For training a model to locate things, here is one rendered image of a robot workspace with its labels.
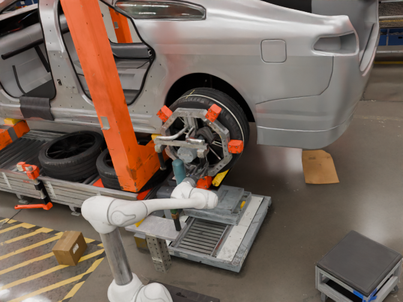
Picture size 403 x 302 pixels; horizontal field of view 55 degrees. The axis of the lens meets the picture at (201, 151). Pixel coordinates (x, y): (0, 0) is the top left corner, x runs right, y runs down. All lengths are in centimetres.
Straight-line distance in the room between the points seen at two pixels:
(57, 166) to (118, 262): 191
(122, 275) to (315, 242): 158
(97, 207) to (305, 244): 177
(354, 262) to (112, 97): 188
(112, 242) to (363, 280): 145
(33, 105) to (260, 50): 248
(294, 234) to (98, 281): 159
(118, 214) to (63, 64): 208
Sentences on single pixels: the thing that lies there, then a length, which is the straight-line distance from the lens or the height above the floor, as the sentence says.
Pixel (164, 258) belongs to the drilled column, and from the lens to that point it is 302.
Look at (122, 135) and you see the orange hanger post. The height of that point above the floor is 103.
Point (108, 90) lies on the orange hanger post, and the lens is 270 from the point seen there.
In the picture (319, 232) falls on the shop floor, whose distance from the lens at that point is 329.
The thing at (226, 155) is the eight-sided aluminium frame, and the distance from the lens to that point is 279.
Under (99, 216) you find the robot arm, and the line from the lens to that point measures 199.
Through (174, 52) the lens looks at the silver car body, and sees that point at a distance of 291.
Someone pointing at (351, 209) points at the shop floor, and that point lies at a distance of 352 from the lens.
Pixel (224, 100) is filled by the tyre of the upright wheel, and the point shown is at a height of 112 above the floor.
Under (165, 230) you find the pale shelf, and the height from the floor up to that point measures 45.
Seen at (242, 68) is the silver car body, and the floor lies 135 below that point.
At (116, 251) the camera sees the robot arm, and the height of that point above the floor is 84.
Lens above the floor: 226
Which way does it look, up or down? 31 degrees down
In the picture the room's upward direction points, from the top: 10 degrees counter-clockwise
